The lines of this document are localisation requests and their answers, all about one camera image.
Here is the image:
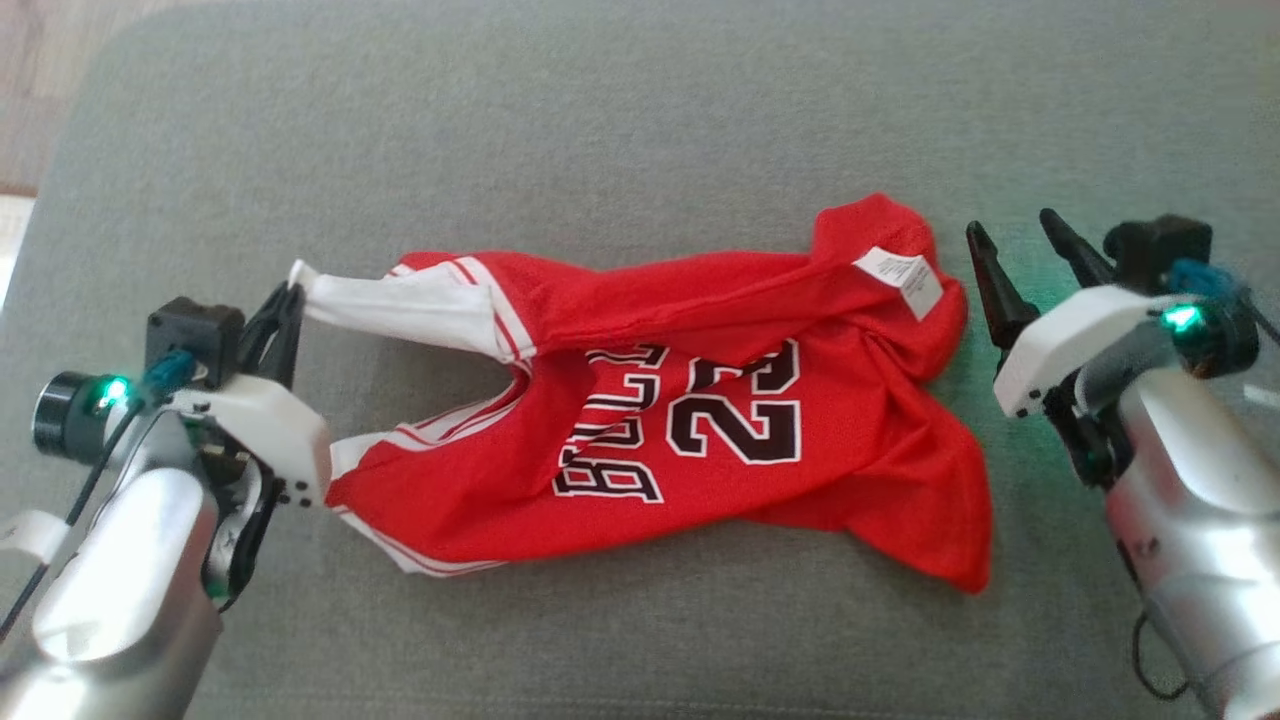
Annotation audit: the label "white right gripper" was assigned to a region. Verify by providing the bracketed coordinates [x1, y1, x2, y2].
[965, 208, 1203, 421]

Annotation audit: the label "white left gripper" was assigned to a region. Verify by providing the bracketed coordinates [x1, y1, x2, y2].
[168, 283, 334, 509]

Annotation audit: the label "red basketball jersey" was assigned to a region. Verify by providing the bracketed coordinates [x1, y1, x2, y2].
[287, 193, 995, 597]

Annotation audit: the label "white laundry basket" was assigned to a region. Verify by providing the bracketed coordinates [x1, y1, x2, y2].
[0, 192, 37, 311]

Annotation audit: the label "large grey sofa seat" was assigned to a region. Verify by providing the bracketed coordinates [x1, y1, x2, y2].
[0, 0, 1280, 720]

